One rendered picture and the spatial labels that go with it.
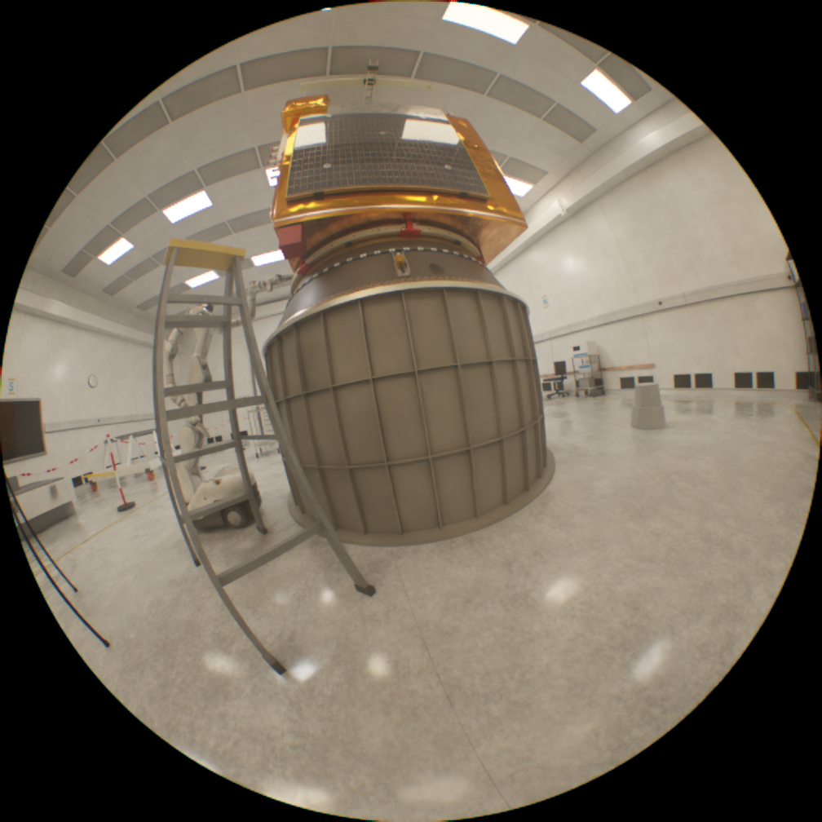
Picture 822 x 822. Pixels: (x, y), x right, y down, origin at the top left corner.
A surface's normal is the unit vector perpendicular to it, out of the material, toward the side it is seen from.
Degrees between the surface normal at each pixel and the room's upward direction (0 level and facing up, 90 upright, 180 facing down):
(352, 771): 0
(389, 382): 90
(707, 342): 90
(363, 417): 90
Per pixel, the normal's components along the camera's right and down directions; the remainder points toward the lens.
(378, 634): -0.17, -0.98
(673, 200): -0.96, 0.18
